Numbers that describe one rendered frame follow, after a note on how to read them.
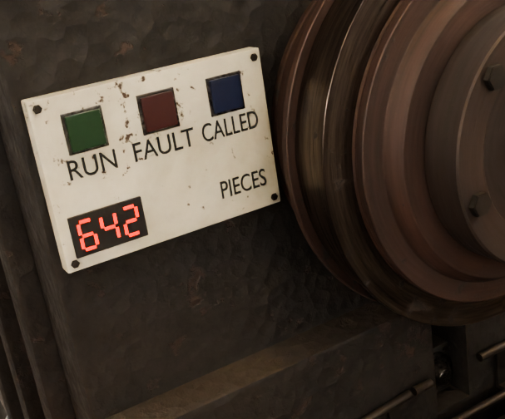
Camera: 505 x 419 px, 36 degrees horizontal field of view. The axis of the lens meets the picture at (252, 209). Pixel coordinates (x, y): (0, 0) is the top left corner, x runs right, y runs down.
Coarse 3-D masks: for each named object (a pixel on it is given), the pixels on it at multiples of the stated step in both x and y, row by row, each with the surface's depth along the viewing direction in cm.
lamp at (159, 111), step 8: (152, 96) 79; (160, 96) 79; (168, 96) 80; (144, 104) 79; (152, 104) 79; (160, 104) 80; (168, 104) 80; (144, 112) 79; (152, 112) 79; (160, 112) 80; (168, 112) 80; (144, 120) 79; (152, 120) 80; (160, 120) 80; (168, 120) 80; (176, 120) 81; (152, 128) 80; (160, 128) 80
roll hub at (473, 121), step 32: (480, 32) 75; (448, 64) 76; (480, 64) 72; (448, 96) 74; (480, 96) 73; (448, 128) 74; (480, 128) 74; (448, 160) 74; (480, 160) 75; (448, 192) 76; (448, 224) 79; (480, 224) 77
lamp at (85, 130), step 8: (88, 112) 76; (96, 112) 76; (72, 120) 75; (80, 120) 76; (88, 120) 76; (96, 120) 77; (72, 128) 76; (80, 128) 76; (88, 128) 76; (96, 128) 77; (72, 136) 76; (80, 136) 76; (88, 136) 77; (96, 136) 77; (104, 136) 77; (72, 144) 76; (80, 144) 76; (88, 144) 77; (96, 144) 77; (104, 144) 78
